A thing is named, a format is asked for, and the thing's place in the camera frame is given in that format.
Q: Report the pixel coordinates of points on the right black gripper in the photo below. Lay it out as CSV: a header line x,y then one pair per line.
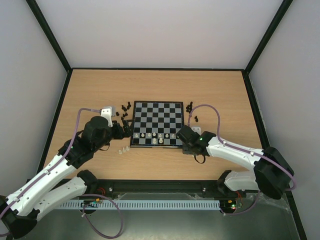
x,y
184,135

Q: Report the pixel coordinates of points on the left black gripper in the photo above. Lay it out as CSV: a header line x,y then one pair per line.
x,y
128,131

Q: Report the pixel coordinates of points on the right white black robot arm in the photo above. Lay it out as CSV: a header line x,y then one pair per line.
x,y
267,170

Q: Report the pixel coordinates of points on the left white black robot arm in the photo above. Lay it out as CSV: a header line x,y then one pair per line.
x,y
21,210

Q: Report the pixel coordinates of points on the black white chess board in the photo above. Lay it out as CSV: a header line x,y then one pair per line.
x,y
159,117

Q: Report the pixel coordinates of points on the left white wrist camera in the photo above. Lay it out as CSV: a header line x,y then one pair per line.
x,y
108,112

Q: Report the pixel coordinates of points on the grey slotted cable duct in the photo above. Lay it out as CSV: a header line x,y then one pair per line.
x,y
142,205

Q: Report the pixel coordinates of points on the black aluminium frame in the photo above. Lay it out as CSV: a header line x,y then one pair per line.
x,y
160,186

